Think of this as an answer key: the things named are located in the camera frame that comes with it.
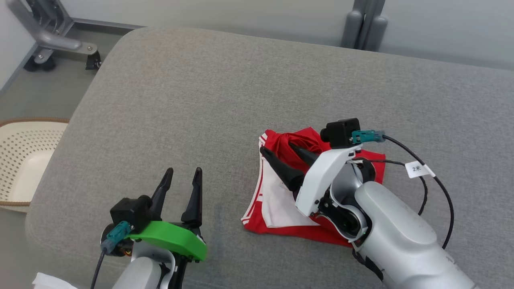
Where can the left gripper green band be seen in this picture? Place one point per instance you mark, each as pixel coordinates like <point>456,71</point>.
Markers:
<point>172,239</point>

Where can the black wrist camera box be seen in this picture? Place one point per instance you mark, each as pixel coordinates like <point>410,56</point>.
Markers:
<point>341,132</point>
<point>130,210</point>

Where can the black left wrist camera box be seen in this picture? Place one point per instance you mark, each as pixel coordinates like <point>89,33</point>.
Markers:
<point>130,210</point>

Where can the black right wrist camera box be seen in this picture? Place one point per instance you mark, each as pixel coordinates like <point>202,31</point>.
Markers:
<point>341,132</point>

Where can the grey partition post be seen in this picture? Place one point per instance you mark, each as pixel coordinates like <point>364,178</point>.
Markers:
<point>363,24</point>

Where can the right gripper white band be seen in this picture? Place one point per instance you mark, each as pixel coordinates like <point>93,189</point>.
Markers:
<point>321,176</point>

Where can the cream perforated laundry basket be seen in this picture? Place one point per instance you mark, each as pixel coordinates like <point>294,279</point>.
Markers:
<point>28,160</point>

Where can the red white basketball jersey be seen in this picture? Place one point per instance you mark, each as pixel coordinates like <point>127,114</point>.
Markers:
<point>277,204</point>

